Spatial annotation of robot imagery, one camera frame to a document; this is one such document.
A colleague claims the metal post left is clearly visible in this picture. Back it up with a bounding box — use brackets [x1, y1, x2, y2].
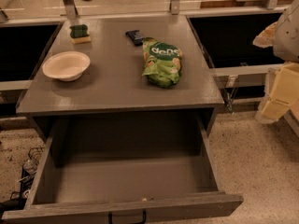
[63, 0, 78, 20]

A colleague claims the grey cabinet counter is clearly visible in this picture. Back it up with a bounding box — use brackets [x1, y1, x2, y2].
[15, 14, 225, 142]

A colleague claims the open grey top drawer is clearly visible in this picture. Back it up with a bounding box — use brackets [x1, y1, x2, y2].
[3, 111, 243, 224]

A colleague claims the green and yellow sponge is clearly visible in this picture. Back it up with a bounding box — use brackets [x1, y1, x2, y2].
[70, 24, 91, 44]

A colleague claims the white paper bowl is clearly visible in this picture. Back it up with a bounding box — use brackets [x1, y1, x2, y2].
[42, 51, 91, 82]

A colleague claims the green rice chip bag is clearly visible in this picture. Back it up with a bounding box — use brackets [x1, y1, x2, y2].
[142, 37, 182, 88]

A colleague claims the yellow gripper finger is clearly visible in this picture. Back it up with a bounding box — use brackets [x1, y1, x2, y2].
[252, 21, 277, 49]
[255, 63, 299, 124]

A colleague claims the black drawer handle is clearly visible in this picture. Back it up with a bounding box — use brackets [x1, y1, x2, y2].
[108, 210, 147, 224]

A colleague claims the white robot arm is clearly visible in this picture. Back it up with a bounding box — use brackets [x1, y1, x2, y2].
[252, 0, 299, 124]

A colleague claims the black wire basket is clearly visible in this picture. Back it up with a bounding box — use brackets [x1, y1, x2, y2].
[10, 147, 44, 204]

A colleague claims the dark blue snack bar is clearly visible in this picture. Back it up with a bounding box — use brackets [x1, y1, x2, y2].
[125, 30, 143, 46]

